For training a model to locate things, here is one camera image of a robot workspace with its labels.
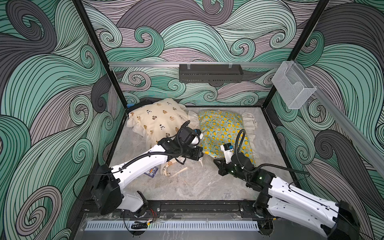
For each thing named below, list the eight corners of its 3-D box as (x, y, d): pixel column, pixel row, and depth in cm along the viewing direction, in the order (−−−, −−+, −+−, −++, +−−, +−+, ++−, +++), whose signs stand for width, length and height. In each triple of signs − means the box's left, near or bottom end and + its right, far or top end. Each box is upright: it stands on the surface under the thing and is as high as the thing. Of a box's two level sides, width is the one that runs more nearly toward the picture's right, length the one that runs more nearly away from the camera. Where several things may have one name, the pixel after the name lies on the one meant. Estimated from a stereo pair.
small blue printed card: (145, 174, 87) (144, 172, 85) (151, 165, 91) (150, 164, 89) (152, 178, 86) (151, 176, 84) (158, 169, 89) (157, 167, 87)
